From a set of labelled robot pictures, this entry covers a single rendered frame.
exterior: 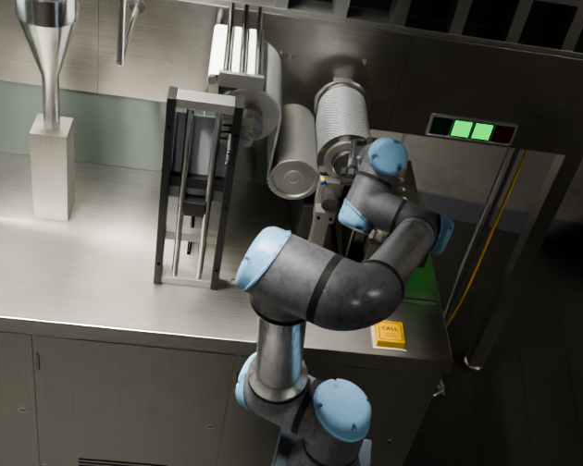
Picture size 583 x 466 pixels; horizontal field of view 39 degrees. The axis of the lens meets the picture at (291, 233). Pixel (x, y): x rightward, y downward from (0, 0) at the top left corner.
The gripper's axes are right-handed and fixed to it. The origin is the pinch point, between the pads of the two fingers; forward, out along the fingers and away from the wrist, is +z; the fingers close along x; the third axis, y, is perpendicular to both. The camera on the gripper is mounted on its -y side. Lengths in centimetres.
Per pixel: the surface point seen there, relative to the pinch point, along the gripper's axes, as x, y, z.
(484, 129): -41, 20, 31
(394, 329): -15.5, -35.9, 6.1
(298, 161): 13.4, 2.0, 3.4
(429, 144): -64, 32, 172
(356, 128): 0.5, 11.4, 2.2
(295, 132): 14.0, 9.8, 12.4
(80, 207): 67, -15, 35
